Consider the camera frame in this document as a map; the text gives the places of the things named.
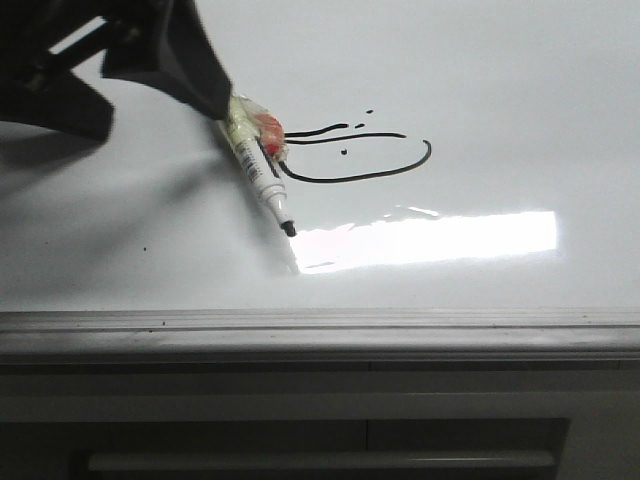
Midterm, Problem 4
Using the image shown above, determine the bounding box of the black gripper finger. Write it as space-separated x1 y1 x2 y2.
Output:
1 19 114 143
102 1 232 120

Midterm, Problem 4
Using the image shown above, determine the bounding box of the white black whiteboard marker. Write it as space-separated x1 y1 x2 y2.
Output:
218 95 297 238

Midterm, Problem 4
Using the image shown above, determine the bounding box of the white whiteboard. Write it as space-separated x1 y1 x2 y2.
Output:
1 1 639 311

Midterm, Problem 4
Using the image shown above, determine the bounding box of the grey vented panel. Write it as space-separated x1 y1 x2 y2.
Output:
1 371 639 479

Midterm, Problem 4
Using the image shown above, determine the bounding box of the grey aluminium whiteboard frame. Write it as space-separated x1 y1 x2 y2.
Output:
1 307 639 365

